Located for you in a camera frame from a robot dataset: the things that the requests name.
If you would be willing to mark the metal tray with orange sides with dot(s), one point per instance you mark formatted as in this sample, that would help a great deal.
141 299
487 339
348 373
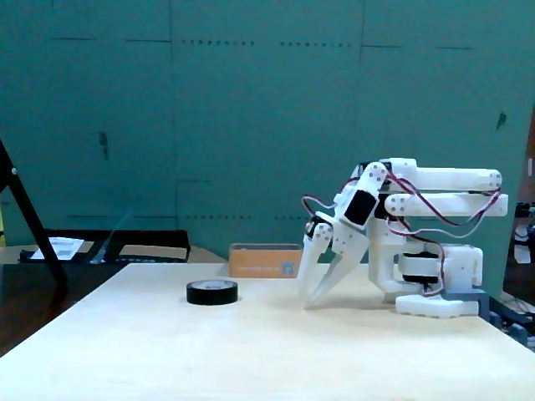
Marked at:
261 265

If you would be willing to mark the grey slanted rod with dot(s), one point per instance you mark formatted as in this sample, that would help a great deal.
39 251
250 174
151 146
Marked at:
102 252

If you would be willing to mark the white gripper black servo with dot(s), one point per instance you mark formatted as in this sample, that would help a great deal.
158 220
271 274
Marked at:
345 241

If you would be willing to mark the white printed paper label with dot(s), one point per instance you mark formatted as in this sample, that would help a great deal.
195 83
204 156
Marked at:
67 247

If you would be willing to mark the black slanted stand leg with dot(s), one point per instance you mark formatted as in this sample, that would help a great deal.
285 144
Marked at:
31 209

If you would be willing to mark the black tape roll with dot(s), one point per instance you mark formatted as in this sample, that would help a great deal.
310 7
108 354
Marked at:
211 295

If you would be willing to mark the grey table clamp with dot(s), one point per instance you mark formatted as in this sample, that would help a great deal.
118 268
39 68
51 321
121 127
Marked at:
468 295

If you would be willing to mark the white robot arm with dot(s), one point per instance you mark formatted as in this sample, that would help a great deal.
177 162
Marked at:
451 177

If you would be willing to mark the black and white device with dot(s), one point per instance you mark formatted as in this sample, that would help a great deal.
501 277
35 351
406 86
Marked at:
524 246

